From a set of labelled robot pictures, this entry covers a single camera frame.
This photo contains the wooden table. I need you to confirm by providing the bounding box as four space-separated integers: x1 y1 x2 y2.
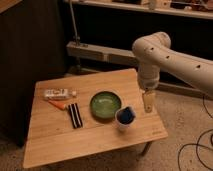
23 69 168 168

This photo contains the clear plastic bottle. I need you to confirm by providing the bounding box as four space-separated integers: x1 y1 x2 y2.
44 88 77 100

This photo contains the grey metal rail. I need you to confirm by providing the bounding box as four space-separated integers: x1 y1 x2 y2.
65 41 213 80

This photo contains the black white striped block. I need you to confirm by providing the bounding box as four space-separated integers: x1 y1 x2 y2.
68 103 83 129

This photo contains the upper wooden shelf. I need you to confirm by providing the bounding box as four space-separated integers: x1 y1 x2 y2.
63 0 213 20

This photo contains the green round plate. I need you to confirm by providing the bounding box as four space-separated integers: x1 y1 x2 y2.
90 91 122 119

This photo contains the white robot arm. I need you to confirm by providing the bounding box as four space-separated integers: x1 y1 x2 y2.
132 32 213 113

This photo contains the black floor cable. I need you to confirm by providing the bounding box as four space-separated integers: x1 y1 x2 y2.
177 94 213 171

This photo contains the dark cabinet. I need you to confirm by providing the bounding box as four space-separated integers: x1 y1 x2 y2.
0 0 66 146

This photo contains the metal pole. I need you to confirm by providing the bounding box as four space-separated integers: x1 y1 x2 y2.
69 0 80 46

